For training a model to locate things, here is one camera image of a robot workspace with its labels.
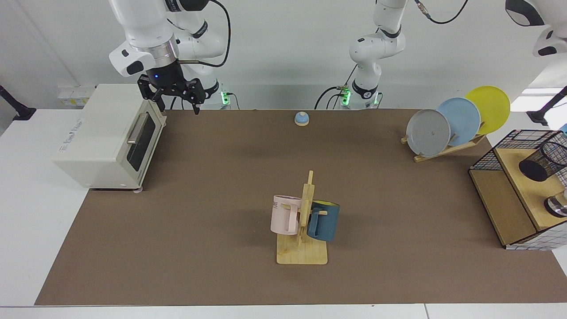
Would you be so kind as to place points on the black mesh pen holder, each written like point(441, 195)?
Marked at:
point(538, 168)

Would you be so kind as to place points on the pale toaster oven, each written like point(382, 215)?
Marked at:
point(102, 141)

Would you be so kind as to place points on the white power strip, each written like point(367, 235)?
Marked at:
point(75, 95)

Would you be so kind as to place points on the small blue round bell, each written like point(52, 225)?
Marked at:
point(301, 118)

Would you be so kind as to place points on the pink mug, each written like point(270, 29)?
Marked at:
point(283, 217)

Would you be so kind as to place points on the black clamp stand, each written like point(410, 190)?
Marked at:
point(17, 108)
point(547, 113)

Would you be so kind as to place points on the brown table cloth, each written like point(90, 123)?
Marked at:
point(221, 266)

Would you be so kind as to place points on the dark teal mug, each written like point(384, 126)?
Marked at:
point(325, 223)

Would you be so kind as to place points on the wooden cup stand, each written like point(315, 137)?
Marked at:
point(305, 252)

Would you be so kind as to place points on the grey plate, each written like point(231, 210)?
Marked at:
point(427, 133)

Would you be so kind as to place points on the wooden plate rack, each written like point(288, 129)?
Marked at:
point(443, 153)

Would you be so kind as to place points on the light blue plate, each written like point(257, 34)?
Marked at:
point(463, 119)

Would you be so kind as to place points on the yellow plate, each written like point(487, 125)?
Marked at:
point(491, 106)

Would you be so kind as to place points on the white tiled board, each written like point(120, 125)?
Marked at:
point(536, 241)

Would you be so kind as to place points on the glass lid with silver rim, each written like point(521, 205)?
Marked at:
point(557, 206)

